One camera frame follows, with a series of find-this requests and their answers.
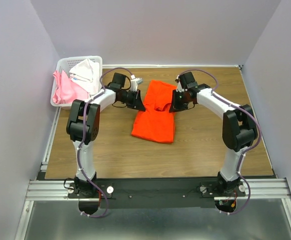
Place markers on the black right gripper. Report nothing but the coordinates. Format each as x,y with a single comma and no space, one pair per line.
174,106

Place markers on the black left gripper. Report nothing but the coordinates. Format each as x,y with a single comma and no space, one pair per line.
137,102

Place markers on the orange t shirt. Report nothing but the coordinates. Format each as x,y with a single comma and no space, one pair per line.
156,123

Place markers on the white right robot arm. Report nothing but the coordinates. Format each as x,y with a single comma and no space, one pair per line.
240,130

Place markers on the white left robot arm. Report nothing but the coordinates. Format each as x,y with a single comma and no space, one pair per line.
83,127

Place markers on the white t shirt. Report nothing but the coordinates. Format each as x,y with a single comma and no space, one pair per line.
87,75

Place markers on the pink t shirt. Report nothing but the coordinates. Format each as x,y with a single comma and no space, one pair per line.
66,91

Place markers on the white plastic laundry basket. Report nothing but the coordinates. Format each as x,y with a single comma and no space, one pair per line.
66,64

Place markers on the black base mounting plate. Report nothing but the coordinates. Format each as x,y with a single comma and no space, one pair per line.
156,193

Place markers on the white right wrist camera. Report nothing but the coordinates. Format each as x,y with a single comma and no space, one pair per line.
179,87

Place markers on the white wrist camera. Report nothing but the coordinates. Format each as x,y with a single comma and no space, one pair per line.
135,82
179,87

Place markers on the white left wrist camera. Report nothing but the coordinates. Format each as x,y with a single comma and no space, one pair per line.
135,82

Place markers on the aluminium frame rail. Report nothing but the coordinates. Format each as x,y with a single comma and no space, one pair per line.
157,209

